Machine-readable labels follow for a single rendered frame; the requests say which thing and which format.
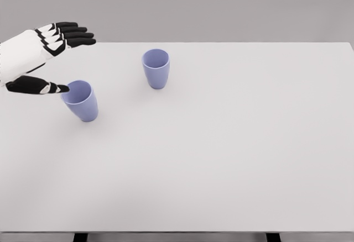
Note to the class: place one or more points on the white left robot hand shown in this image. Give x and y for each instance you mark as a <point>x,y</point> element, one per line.
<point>23,50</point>

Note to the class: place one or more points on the lavender blue plastic cup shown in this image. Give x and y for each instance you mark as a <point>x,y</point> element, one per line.
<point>156,73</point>
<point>83,106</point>

